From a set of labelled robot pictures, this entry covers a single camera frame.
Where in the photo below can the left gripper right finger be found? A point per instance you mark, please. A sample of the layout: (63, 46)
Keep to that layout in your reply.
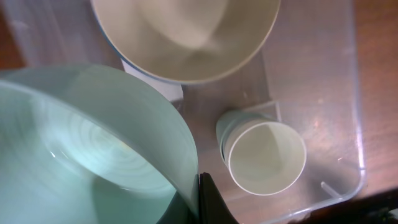
(213, 209)

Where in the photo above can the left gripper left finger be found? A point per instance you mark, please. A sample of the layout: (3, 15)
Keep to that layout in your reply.
(180, 211)

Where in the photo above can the cream plastic cup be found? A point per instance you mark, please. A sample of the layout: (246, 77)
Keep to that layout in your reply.
(264, 157)

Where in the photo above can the grey plastic cup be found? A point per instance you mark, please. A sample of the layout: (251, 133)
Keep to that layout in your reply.
(228, 130)

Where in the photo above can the mint green plastic cup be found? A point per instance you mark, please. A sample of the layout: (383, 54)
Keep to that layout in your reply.
(222, 124)

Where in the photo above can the clear plastic storage bin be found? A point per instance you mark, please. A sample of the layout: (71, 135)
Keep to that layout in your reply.
(305, 76)

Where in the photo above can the mint green small bowl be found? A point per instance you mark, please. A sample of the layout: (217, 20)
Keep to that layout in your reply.
(90, 144)

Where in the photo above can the white label sticker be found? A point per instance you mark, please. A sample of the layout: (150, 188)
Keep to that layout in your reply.
(172, 92)

